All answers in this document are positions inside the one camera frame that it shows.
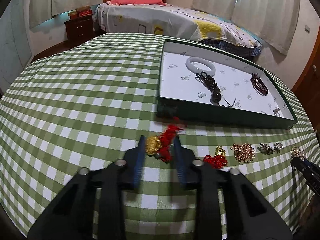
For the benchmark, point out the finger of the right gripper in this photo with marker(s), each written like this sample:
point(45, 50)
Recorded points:
point(310, 172)

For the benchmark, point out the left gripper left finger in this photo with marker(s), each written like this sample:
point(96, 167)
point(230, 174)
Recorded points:
point(70, 214)

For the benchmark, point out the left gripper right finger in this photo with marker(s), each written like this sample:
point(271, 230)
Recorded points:
point(248, 214)

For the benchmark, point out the pink pearl brooch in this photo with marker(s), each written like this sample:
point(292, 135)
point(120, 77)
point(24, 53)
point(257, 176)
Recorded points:
point(298, 153)

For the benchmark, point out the silver rhinestone brooch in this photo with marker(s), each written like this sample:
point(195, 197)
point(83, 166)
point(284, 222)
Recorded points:
point(266, 149)

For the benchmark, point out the red bead gold charm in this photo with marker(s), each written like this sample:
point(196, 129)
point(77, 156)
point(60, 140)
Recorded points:
point(218, 160)

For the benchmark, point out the gold chain jewelry pile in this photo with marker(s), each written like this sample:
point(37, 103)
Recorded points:
point(243, 153)

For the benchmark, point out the red cord gold pendant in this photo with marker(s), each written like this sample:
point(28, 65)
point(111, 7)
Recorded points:
point(159, 146)

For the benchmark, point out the pale jade bangle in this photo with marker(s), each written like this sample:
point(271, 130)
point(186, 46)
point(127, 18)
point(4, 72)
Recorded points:
point(191, 66)

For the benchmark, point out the small silver earring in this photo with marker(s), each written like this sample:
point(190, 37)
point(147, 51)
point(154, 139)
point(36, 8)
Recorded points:
point(278, 147)

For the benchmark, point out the dark green jewelry tray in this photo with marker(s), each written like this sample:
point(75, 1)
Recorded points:
point(239, 94)

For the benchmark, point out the brown wooden door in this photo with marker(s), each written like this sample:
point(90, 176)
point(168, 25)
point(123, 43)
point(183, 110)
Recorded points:
point(307, 86)

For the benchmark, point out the green checkered tablecloth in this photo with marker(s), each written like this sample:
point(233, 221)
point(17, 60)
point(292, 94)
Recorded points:
point(86, 106)

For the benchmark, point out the right white curtain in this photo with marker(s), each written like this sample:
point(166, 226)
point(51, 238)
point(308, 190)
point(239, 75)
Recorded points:
point(274, 21)

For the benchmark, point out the bed with patterned sheet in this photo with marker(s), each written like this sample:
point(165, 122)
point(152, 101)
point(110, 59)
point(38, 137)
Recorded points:
point(177, 22)

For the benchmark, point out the dark wooden nightstand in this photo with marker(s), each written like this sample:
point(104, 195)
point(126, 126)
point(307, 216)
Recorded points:
point(79, 30)

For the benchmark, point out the red boxes on nightstand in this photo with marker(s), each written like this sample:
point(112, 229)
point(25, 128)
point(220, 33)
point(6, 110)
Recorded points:
point(79, 12)

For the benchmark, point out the pink pillow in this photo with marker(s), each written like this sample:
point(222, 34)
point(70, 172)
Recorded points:
point(135, 2)

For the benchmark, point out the wall light switch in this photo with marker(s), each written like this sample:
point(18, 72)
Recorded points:
point(307, 29)

